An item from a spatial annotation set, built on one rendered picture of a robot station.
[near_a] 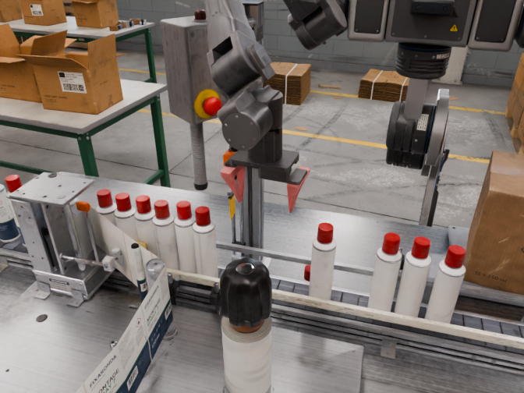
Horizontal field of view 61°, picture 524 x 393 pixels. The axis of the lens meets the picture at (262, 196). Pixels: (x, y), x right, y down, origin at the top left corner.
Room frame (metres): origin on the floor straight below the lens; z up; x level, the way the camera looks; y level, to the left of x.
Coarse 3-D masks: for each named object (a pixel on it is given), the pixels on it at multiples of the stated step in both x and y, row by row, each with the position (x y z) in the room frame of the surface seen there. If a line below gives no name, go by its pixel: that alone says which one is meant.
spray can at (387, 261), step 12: (384, 240) 0.73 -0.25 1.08; (396, 240) 0.72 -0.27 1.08; (384, 252) 0.73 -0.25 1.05; (396, 252) 0.72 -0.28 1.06; (384, 264) 0.72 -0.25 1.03; (396, 264) 0.71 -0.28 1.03; (384, 276) 0.71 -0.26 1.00; (396, 276) 0.72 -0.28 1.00; (372, 288) 0.73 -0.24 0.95; (384, 288) 0.71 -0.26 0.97; (372, 300) 0.73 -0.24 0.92; (384, 300) 0.71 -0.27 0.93
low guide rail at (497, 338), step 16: (176, 272) 0.82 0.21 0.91; (304, 304) 0.74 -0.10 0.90; (320, 304) 0.73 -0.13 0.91; (336, 304) 0.72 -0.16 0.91; (384, 320) 0.69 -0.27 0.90; (400, 320) 0.68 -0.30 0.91; (416, 320) 0.67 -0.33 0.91; (432, 320) 0.67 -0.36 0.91; (464, 336) 0.64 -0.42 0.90; (480, 336) 0.63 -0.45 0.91; (496, 336) 0.63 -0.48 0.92; (512, 336) 0.63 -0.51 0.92
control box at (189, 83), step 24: (168, 24) 0.88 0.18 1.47; (192, 24) 0.86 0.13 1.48; (168, 48) 0.89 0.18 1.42; (192, 48) 0.84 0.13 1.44; (168, 72) 0.90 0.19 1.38; (192, 72) 0.84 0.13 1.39; (168, 96) 0.91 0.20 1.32; (192, 96) 0.84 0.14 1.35; (216, 96) 0.87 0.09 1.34; (192, 120) 0.84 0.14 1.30
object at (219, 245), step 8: (224, 248) 0.87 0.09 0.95; (232, 248) 0.87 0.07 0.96; (240, 248) 0.86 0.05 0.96; (248, 248) 0.86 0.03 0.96; (256, 248) 0.86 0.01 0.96; (264, 256) 0.84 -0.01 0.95; (272, 256) 0.84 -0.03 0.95; (280, 256) 0.83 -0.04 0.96; (288, 256) 0.83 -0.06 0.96; (296, 256) 0.83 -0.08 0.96; (336, 264) 0.80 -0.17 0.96; (344, 264) 0.80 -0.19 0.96; (352, 272) 0.79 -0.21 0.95; (360, 272) 0.78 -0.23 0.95; (368, 272) 0.78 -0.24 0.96; (400, 280) 0.76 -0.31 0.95; (432, 280) 0.74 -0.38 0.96; (464, 288) 0.72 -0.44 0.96; (472, 288) 0.72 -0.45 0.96; (480, 288) 0.72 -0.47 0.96; (488, 296) 0.71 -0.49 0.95; (496, 296) 0.70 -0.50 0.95; (504, 296) 0.70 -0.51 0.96; (512, 296) 0.69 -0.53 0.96; (520, 296) 0.69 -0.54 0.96
